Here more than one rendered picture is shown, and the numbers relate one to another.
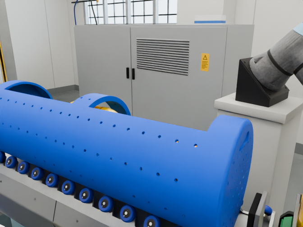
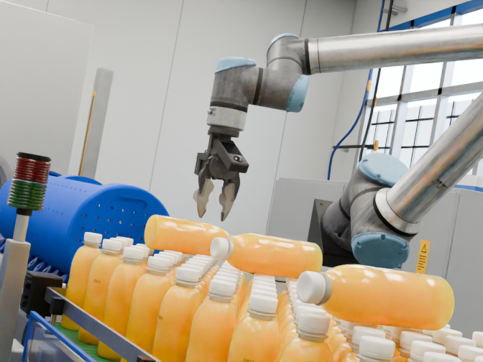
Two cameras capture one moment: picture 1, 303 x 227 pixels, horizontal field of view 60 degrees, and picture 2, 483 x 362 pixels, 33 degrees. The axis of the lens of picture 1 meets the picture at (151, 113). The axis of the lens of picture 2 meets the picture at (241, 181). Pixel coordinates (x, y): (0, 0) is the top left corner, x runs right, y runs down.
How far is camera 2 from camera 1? 1.84 m
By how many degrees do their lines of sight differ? 36
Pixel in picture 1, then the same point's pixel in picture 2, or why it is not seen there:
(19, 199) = not seen: outside the picture
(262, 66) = (330, 209)
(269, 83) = (333, 233)
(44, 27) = (266, 188)
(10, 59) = (89, 174)
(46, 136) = not seen: hidden behind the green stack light
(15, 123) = not seen: hidden behind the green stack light
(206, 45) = (428, 225)
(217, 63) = (437, 261)
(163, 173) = (60, 210)
